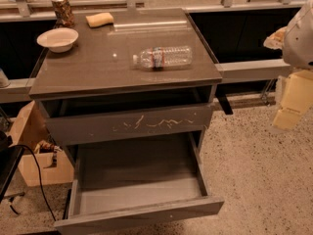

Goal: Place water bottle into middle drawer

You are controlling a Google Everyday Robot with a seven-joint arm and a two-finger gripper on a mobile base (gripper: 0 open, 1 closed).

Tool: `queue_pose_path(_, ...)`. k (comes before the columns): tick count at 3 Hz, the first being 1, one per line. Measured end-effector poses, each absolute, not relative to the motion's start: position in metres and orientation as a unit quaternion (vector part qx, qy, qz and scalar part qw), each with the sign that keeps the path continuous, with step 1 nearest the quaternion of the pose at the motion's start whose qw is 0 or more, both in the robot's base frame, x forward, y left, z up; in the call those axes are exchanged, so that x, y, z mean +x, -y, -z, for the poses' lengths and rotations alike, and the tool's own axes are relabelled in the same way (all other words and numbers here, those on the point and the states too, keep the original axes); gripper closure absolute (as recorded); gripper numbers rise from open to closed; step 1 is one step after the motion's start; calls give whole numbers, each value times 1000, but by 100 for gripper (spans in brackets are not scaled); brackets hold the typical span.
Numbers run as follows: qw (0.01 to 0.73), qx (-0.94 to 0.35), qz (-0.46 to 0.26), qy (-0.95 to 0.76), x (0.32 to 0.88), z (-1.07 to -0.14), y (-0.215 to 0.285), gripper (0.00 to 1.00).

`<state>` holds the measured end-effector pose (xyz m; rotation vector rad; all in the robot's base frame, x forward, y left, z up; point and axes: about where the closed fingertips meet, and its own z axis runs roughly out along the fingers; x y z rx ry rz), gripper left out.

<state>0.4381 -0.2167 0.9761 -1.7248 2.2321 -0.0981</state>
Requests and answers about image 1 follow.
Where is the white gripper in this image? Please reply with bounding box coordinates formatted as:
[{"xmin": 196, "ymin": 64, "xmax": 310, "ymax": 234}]
[{"xmin": 263, "ymin": 0, "xmax": 313, "ymax": 130}]

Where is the clear plastic water bottle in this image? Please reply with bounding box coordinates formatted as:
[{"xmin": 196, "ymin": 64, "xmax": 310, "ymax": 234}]
[{"xmin": 132, "ymin": 46, "xmax": 193, "ymax": 69}]

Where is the grey drawer cabinet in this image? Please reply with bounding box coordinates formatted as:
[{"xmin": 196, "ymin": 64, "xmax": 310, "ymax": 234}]
[{"xmin": 30, "ymin": 10, "xmax": 223, "ymax": 235}]

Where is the scratched grey top drawer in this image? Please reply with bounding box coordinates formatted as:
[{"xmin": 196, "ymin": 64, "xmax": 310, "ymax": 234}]
[{"xmin": 37, "ymin": 100, "xmax": 213, "ymax": 146}]

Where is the open grey middle drawer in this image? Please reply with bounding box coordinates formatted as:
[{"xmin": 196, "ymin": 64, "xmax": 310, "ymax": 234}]
[{"xmin": 55, "ymin": 133, "xmax": 224, "ymax": 235}]

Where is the yellow sponge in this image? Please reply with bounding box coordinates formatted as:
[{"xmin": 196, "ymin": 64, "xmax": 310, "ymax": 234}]
[{"xmin": 86, "ymin": 13, "xmax": 113, "ymax": 27}]

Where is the white ceramic bowl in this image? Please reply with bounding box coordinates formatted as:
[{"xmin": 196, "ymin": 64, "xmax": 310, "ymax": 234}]
[{"xmin": 36, "ymin": 27, "xmax": 79, "ymax": 53}]

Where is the patterned drink can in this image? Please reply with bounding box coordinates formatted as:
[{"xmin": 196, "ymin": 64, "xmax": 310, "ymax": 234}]
[{"xmin": 51, "ymin": 0, "xmax": 74, "ymax": 27}]

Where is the cardboard box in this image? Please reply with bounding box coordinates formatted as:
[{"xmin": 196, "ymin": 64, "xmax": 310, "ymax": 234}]
[{"xmin": 9, "ymin": 101, "xmax": 73, "ymax": 187}]

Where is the black cable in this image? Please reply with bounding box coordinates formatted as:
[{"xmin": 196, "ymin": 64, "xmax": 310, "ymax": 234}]
[{"xmin": 9, "ymin": 144, "xmax": 57, "ymax": 221}]

